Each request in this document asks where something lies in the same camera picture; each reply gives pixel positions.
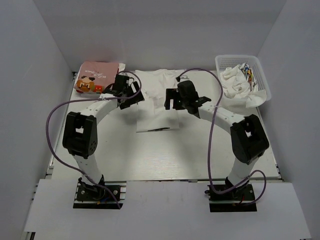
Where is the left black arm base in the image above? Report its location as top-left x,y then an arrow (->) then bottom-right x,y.
73,182 -> 127,210

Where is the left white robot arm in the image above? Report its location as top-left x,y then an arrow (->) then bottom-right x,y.
62,74 -> 145,200

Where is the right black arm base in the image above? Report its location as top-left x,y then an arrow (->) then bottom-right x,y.
204,184 -> 257,213

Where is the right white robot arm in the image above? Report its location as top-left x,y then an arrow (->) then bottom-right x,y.
164,80 -> 270,200

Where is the pink folded t shirt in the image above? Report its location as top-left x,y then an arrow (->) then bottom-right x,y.
73,61 -> 120,94

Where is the white plastic basket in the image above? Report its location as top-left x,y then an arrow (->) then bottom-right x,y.
215,54 -> 272,111

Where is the crumpled white shirt in basket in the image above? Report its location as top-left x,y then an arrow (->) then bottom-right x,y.
220,62 -> 267,109

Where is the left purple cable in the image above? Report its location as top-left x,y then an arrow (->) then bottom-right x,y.
46,71 -> 143,210

